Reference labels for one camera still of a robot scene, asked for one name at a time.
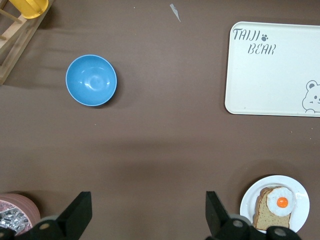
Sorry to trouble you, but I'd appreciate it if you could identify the brown bread slice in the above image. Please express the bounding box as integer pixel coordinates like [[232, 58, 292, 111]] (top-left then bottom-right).
[[252, 186, 295, 231]]

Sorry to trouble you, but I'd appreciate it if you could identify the wooden mug rack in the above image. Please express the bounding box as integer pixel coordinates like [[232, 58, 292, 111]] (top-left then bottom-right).
[[0, 0, 55, 86]]

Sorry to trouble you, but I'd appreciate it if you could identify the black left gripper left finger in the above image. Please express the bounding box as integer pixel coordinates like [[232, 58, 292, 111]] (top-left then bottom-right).
[[0, 191, 93, 240]]

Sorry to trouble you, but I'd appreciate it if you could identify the white round plate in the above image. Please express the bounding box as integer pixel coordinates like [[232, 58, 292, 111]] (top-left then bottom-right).
[[239, 174, 311, 235]]

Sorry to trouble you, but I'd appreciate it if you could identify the grey paper scrap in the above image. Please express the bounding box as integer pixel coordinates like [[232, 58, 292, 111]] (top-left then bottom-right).
[[169, 3, 182, 23]]

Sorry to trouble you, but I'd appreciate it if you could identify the toy fried egg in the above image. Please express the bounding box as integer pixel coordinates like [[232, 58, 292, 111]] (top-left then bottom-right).
[[266, 187, 297, 217]]

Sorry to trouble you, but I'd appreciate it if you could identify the crumpled silver foil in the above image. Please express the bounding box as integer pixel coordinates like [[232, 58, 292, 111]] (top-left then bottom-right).
[[0, 208, 33, 232]]

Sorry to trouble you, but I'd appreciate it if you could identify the blue bowl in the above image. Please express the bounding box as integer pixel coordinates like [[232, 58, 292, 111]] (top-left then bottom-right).
[[65, 54, 118, 108]]

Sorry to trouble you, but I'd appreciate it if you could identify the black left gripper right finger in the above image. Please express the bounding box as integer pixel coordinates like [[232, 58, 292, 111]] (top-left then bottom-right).
[[205, 191, 302, 240]]

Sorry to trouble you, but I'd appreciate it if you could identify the cream tray with bear print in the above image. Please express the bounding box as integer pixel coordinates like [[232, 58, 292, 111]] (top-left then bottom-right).
[[224, 21, 320, 118]]

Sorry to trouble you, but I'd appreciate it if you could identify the yellow mug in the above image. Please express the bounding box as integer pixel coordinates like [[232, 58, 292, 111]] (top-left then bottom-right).
[[14, 0, 50, 20]]

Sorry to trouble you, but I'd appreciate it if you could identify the pink bowl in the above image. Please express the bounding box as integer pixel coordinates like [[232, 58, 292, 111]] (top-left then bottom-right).
[[0, 192, 41, 237]]

